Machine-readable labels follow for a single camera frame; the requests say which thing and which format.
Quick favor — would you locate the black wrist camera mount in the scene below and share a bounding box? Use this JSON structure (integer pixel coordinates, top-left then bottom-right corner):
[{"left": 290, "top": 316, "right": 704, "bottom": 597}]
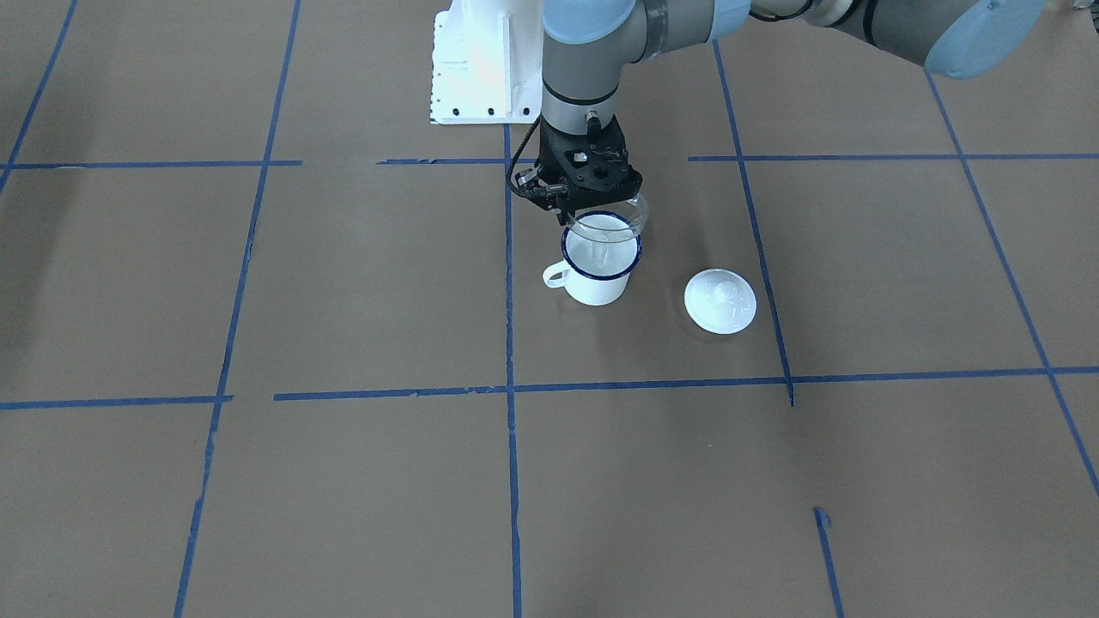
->
[{"left": 507, "top": 166, "right": 564, "bottom": 211}]

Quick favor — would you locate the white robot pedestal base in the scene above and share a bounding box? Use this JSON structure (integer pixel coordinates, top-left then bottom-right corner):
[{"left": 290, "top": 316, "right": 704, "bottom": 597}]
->
[{"left": 429, "top": 1, "right": 544, "bottom": 125}]

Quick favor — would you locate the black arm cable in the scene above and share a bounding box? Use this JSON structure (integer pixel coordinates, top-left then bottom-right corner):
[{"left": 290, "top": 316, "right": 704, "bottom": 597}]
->
[{"left": 508, "top": 115, "right": 543, "bottom": 194}]

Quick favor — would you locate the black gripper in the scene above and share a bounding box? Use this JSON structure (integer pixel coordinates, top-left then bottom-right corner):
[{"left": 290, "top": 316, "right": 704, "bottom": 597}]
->
[{"left": 537, "top": 117, "right": 643, "bottom": 227}]

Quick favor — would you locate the white enamel mug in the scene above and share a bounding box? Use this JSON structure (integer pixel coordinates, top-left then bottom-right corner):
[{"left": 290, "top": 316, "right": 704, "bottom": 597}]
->
[{"left": 542, "top": 228, "right": 643, "bottom": 306}]

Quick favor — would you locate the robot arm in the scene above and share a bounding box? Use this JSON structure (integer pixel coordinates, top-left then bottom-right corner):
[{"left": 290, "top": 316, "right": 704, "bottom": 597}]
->
[{"left": 507, "top": 1, "right": 1044, "bottom": 224}]

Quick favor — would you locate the clear glass funnel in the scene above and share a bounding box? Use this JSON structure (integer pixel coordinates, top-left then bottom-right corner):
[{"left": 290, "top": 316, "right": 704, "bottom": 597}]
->
[{"left": 567, "top": 194, "right": 650, "bottom": 276}]

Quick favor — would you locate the white enamel mug lid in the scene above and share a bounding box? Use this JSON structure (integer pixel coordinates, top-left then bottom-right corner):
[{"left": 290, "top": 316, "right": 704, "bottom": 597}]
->
[{"left": 682, "top": 269, "right": 758, "bottom": 334}]

